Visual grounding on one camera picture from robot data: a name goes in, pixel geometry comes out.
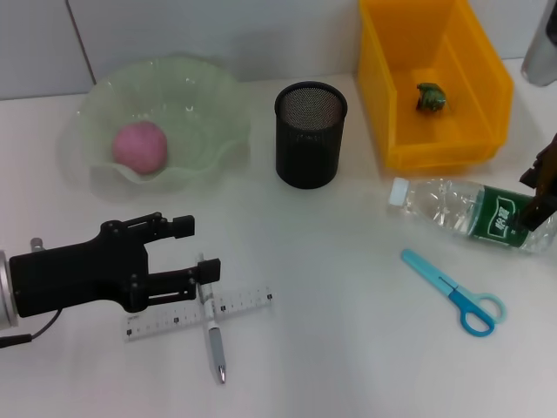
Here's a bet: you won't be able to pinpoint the silver ballpoint pen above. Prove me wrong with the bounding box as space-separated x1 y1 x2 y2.
195 252 228 385

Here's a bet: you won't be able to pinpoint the blue scissors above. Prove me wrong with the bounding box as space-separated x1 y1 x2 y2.
400 248 508 337

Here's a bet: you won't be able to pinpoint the transparent plastic ruler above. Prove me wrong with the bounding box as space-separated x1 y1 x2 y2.
124 286 275 343

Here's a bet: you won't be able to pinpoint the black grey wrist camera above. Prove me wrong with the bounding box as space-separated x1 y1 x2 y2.
521 0 557 86

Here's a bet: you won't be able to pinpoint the black mesh pen holder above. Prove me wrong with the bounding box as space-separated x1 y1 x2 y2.
274 81 349 191

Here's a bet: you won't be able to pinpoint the clear green-label water bottle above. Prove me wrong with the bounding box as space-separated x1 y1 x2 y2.
388 177 557 256

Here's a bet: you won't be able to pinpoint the pink peach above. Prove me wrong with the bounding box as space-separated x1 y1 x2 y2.
111 121 169 176

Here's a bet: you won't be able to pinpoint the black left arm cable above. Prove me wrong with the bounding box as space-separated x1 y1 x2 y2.
0 307 62 348

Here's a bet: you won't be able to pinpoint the yellow plastic bin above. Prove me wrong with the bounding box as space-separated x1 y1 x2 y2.
357 0 514 171

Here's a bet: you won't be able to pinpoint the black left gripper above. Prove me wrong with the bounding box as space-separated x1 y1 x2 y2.
8 212 222 319

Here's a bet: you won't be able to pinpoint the green glass fruit bowl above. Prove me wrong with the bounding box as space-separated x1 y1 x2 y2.
58 56 253 197

